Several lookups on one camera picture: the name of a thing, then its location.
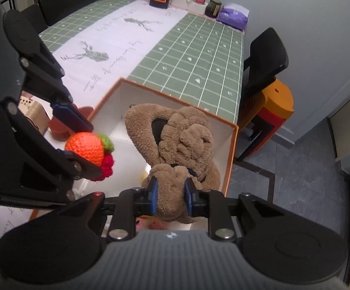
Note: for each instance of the orange cardboard box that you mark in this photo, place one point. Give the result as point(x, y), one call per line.
point(138, 96)

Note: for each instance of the brown plush toy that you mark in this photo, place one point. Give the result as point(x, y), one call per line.
point(187, 139)

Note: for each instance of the orange crochet toy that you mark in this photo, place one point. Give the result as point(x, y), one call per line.
point(85, 149)

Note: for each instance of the black chair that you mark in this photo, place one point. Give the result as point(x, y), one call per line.
point(72, 0)
point(34, 18)
point(265, 54)

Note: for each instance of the green checkered tablecloth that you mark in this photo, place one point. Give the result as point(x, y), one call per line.
point(193, 66)

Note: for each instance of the dark red sponge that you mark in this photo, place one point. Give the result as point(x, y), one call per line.
point(60, 130)

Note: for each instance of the dark glass jar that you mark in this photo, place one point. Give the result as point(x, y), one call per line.
point(213, 9)

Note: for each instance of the purple tissue pack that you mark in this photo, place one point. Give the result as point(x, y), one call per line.
point(233, 16)

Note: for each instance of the orange plastic stool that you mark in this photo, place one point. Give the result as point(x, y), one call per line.
point(279, 96)

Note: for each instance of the white box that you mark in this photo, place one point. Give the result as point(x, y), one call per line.
point(197, 8)
point(179, 3)

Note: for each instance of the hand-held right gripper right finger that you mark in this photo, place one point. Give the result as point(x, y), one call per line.
point(188, 201)

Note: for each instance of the white deer print runner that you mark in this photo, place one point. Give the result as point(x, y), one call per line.
point(111, 36)

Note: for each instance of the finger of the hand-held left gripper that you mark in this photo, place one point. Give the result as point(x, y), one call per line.
point(72, 163)
point(72, 117)

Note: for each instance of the wooden radio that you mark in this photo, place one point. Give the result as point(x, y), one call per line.
point(34, 114)

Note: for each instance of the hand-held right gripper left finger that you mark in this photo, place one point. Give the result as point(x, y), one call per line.
point(153, 199)

